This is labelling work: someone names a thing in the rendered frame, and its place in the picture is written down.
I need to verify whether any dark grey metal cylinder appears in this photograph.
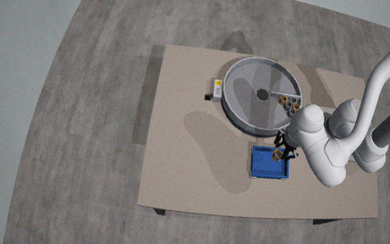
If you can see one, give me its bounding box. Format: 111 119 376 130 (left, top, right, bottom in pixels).
287 108 296 118
283 100 292 110
289 97 297 105

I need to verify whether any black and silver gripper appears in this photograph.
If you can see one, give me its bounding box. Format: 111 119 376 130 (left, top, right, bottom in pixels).
272 129 299 162

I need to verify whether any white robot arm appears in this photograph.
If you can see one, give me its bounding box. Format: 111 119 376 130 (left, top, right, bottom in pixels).
284 52 390 187

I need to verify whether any blue shallow tray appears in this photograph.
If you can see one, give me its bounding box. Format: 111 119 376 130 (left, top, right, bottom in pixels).
249 145 289 180

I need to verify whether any bronze bushing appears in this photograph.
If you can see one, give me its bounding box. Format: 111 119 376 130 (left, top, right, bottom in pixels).
279 95 287 105
292 103 299 112
272 150 282 161

